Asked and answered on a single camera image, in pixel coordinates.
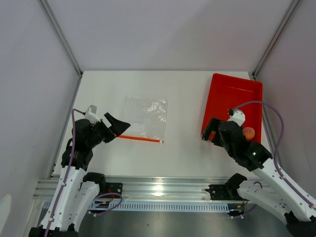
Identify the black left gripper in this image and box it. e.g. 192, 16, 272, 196
86, 113, 130, 148

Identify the clear zip top bag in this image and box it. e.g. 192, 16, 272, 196
120, 96, 168, 144

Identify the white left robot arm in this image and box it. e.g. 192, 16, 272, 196
29, 109, 131, 237

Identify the red plastic tray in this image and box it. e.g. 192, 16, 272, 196
201, 73, 263, 143

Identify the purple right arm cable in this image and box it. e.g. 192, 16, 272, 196
232, 100, 316, 208

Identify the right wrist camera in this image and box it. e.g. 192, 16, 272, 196
227, 109, 246, 126

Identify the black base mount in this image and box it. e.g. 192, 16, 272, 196
99, 182, 123, 199
205, 184, 244, 201

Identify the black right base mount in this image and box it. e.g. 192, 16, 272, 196
205, 184, 244, 201

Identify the aluminium mounting rail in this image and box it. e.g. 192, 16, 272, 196
33, 175, 302, 203

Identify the white slotted cable duct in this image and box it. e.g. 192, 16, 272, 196
43, 201, 232, 212

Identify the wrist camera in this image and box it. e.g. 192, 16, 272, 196
84, 105, 101, 125
227, 109, 246, 126

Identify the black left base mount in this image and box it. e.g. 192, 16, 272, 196
99, 182, 123, 199

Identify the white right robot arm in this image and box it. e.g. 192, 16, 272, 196
202, 118, 316, 237

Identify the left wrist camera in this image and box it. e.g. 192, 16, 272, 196
84, 105, 101, 125

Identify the peach fruit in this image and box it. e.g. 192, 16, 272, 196
242, 127, 255, 140

